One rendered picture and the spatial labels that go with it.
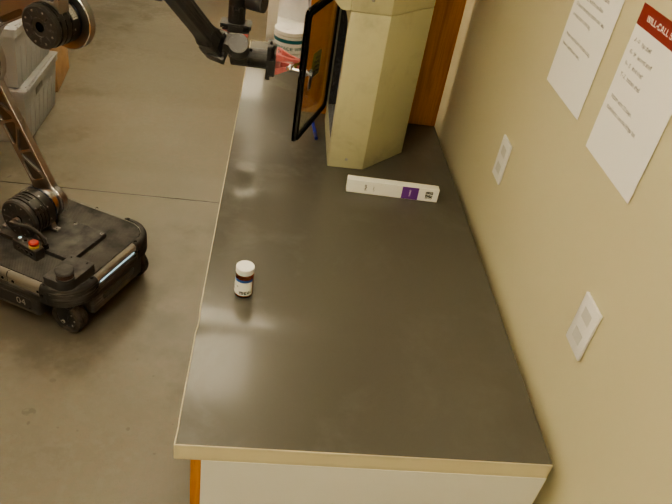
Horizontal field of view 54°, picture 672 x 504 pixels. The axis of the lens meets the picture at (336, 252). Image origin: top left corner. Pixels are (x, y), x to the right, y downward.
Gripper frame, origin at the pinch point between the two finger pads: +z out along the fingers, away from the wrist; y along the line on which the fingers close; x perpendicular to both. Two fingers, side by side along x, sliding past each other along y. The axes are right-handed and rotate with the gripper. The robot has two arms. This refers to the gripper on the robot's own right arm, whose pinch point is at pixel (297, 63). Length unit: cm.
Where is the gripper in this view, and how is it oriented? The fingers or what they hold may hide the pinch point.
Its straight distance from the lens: 202.5
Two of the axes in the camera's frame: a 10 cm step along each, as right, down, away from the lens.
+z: 9.9, 1.0, 1.0
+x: -0.2, -6.0, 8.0
